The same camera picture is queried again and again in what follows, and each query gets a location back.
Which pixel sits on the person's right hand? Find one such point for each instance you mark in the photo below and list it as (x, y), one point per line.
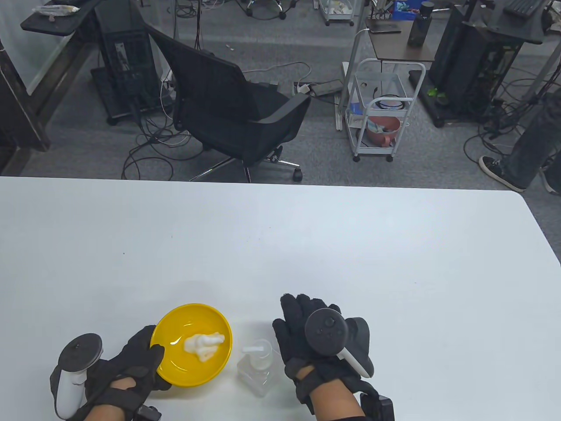
(291, 333)

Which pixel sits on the person's left hand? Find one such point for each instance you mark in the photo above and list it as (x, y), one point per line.
(131, 364)

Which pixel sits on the yellow bowl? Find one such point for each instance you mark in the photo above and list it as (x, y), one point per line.
(175, 364)

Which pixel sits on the clear foam dish soap pump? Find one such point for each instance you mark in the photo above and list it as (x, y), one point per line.
(256, 373)

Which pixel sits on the person's right forearm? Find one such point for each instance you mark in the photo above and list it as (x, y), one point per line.
(335, 403)

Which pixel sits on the person's left forearm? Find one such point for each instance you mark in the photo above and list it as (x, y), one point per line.
(109, 415)

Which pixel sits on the white soap foam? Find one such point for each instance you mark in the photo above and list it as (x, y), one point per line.
(201, 344)

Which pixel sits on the white round dish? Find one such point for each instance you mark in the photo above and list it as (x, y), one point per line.
(383, 105)

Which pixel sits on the grey white right hand controller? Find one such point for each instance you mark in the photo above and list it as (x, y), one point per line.
(326, 329)

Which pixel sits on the grey white hand controller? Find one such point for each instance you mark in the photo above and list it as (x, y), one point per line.
(326, 329)
(79, 348)

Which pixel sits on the grey white left hand controller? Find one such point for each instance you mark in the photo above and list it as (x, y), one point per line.
(79, 348)

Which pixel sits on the white rolling cart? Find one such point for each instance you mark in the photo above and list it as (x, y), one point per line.
(372, 151)

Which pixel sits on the pink plastic bucket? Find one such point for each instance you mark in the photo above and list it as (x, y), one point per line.
(377, 138)

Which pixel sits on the blue box in cart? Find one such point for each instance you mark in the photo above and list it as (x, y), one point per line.
(356, 108)

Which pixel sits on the black power strip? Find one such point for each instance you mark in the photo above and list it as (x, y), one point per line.
(324, 88)

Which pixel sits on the black office chair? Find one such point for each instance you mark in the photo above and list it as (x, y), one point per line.
(219, 96)

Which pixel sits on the green small object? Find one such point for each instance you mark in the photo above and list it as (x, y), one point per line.
(434, 92)

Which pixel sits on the brown side table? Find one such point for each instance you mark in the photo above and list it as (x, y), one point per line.
(394, 46)

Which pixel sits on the black computer tower on stand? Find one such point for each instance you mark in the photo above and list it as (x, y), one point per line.
(127, 52)

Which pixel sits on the black tablet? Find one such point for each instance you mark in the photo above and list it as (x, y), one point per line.
(385, 29)

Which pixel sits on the large black computer rack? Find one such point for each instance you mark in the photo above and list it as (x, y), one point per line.
(473, 66)

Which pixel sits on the black drink bottle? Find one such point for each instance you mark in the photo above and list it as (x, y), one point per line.
(418, 28)

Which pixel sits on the office chair wheel base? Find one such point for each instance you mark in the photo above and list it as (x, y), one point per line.
(263, 3)

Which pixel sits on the blue storage box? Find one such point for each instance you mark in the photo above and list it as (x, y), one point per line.
(401, 11)

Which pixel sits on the black desk with packet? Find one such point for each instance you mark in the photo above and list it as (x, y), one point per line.
(48, 24)

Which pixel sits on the white plastic packet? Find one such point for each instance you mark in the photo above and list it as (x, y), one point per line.
(55, 9)

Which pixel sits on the black desk with keyboard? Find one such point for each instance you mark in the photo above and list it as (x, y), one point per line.
(521, 30)

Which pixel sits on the black keyboard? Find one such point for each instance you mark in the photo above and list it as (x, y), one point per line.
(526, 6)

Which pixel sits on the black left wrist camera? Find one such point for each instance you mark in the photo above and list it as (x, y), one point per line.
(149, 413)

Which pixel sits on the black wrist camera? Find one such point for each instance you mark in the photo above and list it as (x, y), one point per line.
(149, 413)
(381, 410)

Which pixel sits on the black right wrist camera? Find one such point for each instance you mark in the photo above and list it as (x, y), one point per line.
(381, 410)

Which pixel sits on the dark wooden frame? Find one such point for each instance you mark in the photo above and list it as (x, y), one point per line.
(22, 109)

